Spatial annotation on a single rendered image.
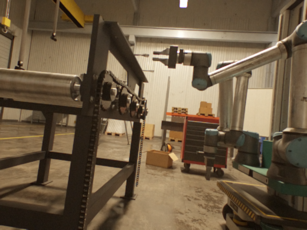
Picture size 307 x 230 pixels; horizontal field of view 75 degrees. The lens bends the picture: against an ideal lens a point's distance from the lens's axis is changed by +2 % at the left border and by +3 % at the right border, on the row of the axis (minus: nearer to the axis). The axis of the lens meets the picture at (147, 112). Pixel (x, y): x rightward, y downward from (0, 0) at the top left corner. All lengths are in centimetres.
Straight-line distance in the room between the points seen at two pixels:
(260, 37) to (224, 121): 1098
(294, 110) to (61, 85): 112
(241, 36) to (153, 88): 542
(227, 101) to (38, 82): 137
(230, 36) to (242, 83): 1060
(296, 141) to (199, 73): 59
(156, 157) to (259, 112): 312
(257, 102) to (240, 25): 811
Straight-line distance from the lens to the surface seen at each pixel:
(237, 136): 155
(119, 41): 114
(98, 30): 90
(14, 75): 103
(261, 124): 570
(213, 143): 148
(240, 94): 163
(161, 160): 364
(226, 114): 179
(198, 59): 126
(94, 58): 86
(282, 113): 184
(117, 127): 960
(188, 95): 1159
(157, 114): 1146
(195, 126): 342
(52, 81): 92
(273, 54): 144
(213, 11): 1339
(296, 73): 130
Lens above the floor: 74
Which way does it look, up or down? 3 degrees up
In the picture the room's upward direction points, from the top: 6 degrees clockwise
